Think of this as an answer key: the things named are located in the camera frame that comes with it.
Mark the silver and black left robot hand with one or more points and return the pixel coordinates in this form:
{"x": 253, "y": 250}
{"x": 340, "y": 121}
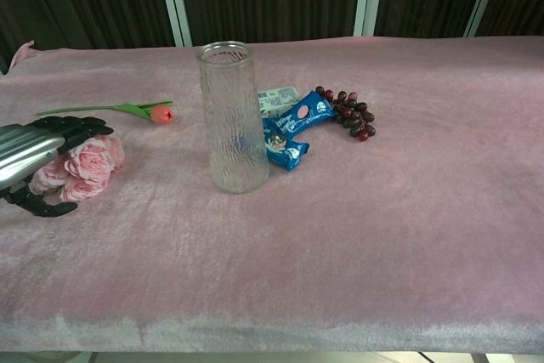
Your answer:
{"x": 25, "y": 150}

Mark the pink plush table cloth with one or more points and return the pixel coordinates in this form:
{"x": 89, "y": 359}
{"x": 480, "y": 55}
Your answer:
{"x": 340, "y": 231}

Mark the white printed snack packet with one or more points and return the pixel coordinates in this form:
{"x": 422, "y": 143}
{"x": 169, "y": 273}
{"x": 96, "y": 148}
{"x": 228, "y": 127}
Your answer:
{"x": 276, "y": 98}

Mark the dark red grape bunch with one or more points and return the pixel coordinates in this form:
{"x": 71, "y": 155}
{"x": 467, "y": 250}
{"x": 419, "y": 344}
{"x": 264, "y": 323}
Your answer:
{"x": 353, "y": 114}

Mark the textured clear glass vase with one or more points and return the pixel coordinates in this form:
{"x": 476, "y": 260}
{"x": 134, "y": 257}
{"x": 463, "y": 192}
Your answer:
{"x": 234, "y": 125}

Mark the blue snack packet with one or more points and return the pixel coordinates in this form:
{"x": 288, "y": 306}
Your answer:
{"x": 310, "y": 109}
{"x": 285, "y": 148}

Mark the orange tulip with green stem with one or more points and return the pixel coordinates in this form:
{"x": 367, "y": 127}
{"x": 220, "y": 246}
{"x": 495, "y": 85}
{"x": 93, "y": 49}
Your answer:
{"x": 160, "y": 114}

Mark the pink rose bouquet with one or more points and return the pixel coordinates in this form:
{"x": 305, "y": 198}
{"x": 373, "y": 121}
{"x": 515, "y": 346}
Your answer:
{"x": 91, "y": 163}

